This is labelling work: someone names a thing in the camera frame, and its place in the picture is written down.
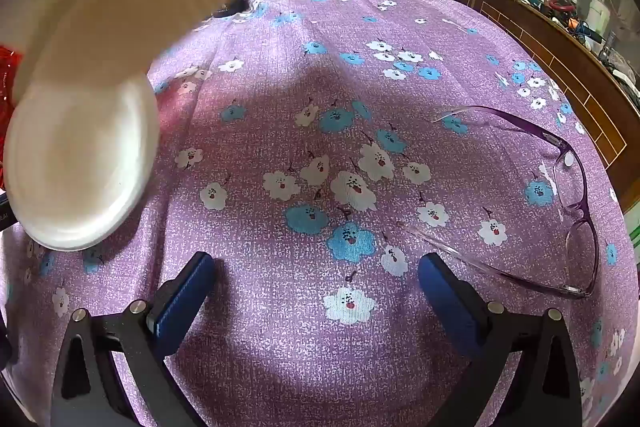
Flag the red plate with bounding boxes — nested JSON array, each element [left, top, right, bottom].
[[0, 46, 23, 190]]

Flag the white disposable bowl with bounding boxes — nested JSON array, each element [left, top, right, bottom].
[[2, 0, 264, 253]]

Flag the wooden cabinet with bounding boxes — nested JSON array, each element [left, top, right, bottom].
[[470, 0, 640, 170]]

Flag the purple floral tablecloth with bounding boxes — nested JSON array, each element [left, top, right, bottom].
[[0, 0, 632, 427]]

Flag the green bamboo wall sticker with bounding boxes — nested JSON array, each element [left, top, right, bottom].
[[627, 206, 640, 260]]

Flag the purple eyeglasses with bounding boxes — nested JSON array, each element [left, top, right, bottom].
[[400, 105, 600, 299]]

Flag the pile of tools and cables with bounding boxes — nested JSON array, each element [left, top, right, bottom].
[[515, 0, 640, 85]]

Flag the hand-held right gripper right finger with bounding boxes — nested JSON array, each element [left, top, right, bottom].
[[417, 252, 583, 427]]

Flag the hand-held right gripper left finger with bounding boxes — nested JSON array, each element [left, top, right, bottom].
[[50, 251, 217, 427]]

